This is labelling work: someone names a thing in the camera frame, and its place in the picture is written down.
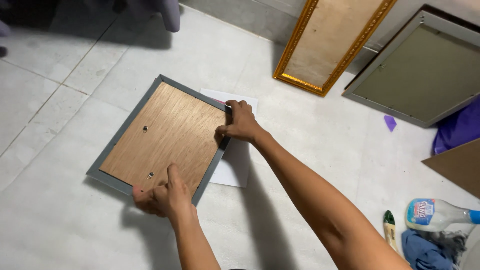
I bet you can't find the large grey picture frame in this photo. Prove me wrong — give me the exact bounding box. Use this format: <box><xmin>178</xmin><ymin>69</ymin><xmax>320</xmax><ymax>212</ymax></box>
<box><xmin>342</xmin><ymin>10</ymin><xmax>480</xmax><ymax>128</ymax></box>

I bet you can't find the white paper sheet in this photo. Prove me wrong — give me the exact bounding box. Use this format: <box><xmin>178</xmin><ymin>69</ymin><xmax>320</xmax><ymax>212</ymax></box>
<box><xmin>200</xmin><ymin>88</ymin><xmax>259</xmax><ymax>188</ymax></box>

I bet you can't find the clear spray bottle blue label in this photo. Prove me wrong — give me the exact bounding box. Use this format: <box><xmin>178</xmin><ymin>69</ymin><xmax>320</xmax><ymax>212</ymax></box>
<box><xmin>405</xmin><ymin>198</ymin><xmax>480</xmax><ymax>232</ymax></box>

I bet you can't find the green-handled brush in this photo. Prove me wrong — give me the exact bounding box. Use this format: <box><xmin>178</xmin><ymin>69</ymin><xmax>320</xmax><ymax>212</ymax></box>
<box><xmin>383</xmin><ymin>210</ymin><xmax>399</xmax><ymax>253</ymax></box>

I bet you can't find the grey frame with wooden back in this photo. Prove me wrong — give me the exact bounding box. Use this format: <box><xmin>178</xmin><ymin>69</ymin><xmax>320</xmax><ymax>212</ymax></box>
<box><xmin>86</xmin><ymin>74</ymin><xmax>232</xmax><ymax>206</ymax></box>

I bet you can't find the brown cardboard board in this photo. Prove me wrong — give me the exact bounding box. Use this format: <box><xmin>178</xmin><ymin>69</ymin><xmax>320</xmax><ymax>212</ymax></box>
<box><xmin>421</xmin><ymin>138</ymin><xmax>480</xmax><ymax>199</ymax></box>

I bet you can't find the purple cloth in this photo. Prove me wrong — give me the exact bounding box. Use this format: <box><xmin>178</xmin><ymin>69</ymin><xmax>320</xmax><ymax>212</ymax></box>
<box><xmin>432</xmin><ymin>98</ymin><xmax>480</xmax><ymax>156</ymax></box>

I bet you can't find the gold ornate picture frame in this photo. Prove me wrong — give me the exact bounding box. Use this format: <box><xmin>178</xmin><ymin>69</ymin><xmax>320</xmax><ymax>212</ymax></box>
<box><xmin>273</xmin><ymin>0</ymin><xmax>398</xmax><ymax>97</ymax></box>

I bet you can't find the blue cloth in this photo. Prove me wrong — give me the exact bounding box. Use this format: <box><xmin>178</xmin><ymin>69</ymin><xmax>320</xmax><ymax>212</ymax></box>
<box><xmin>401</xmin><ymin>229</ymin><xmax>455</xmax><ymax>270</ymax></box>

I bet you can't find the grey rag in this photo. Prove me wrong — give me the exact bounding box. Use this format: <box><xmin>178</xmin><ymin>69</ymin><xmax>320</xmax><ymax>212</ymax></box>
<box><xmin>420</xmin><ymin>229</ymin><xmax>469</xmax><ymax>264</ymax></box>

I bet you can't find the person's right hand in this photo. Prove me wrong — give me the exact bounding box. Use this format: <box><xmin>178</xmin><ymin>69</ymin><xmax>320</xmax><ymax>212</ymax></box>
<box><xmin>215</xmin><ymin>99</ymin><xmax>265</xmax><ymax>144</ymax></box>

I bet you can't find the person's left hand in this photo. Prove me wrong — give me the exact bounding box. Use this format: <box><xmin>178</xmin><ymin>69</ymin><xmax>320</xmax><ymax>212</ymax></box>
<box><xmin>132</xmin><ymin>164</ymin><xmax>198</xmax><ymax>223</ymax></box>

